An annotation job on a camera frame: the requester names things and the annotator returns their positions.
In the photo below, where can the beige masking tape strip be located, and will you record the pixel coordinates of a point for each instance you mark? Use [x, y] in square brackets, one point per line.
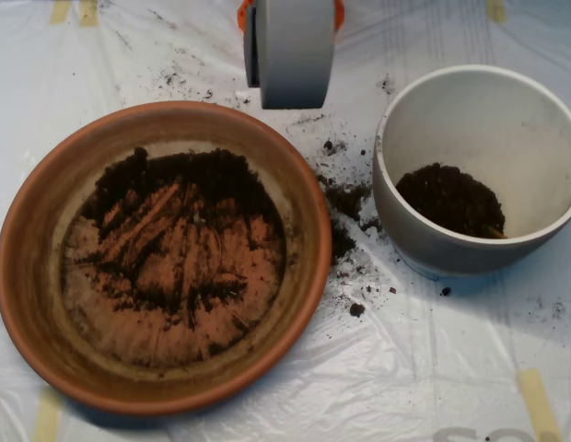
[47, 419]
[89, 13]
[539, 405]
[496, 9]
[60, 11]

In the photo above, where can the terracotta saucer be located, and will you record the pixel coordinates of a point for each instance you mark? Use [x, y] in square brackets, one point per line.
[166, 400]

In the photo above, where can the white ceramic pot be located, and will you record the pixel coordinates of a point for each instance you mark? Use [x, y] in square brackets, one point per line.
[451, 258]

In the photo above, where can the dark soil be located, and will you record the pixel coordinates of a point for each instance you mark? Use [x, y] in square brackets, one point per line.
[212, 179]
[451, 202]

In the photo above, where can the spilled soil pile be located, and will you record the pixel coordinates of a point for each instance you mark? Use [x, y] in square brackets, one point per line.
[345, 195]

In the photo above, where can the clear plastic sheet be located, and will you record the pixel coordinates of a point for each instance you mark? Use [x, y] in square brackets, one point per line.
[405, 368]

